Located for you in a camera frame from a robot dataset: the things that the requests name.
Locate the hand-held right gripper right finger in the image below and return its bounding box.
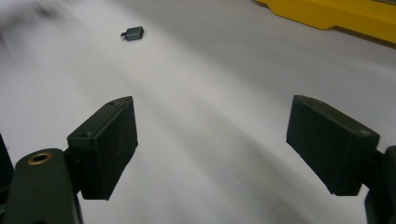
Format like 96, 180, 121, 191
285, 94, 381, 197

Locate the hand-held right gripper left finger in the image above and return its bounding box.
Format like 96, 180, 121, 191
66, 95, 139, 202

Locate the small dark grey adapter plug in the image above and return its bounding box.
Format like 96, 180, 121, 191
120, 25, 145, 42

